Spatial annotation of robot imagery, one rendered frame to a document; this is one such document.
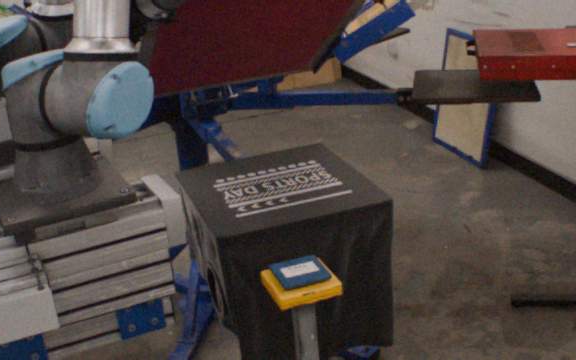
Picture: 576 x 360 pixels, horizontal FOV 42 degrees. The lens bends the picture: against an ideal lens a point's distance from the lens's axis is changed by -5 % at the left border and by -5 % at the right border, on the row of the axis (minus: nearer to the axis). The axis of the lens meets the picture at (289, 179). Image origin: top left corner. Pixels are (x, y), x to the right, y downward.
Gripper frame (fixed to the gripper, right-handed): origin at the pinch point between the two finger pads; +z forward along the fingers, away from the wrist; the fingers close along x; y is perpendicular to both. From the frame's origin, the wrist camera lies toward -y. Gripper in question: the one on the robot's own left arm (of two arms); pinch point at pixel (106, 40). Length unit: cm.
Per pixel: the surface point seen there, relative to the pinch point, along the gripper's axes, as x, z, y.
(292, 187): 41, 11, -50
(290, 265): 56, -16, -15
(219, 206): 40, 19, -32
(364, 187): 47, -4, -59
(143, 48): -3.3, 20.0, -24.9
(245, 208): 43, 13, -34
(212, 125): 12, 70, -84
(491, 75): 27, -5, -143
